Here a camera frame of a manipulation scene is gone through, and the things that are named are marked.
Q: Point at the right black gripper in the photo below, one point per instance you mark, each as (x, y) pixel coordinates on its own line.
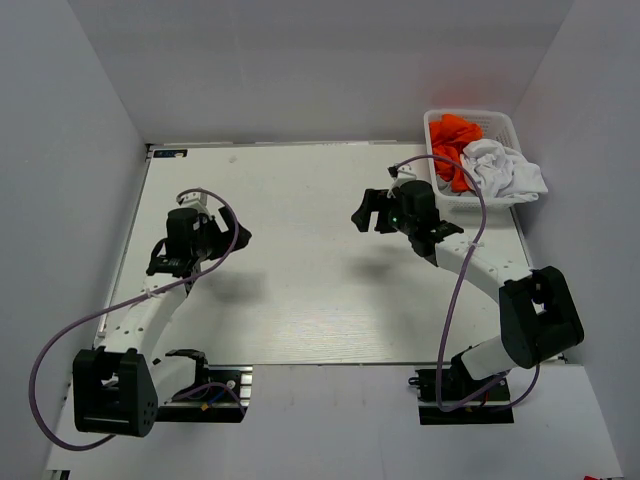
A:
(362, 217)

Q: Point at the white t shirt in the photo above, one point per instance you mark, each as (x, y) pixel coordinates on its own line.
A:
(503, 173)

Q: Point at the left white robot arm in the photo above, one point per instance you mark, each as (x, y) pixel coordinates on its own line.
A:
(120, 386)

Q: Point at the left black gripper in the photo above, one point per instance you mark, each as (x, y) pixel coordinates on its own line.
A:
(211, 224)

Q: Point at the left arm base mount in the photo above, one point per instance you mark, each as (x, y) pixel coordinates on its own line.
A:
(219, 395)

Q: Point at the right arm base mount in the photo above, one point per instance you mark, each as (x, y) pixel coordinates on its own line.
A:
(488, 408)

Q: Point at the orange t shirt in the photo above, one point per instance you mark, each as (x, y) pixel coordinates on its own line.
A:
(449, 136)

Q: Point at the blue table label sticker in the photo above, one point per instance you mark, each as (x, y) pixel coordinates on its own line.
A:
(170, 153)

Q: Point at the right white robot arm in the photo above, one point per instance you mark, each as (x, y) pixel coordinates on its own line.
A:
(537, 315)

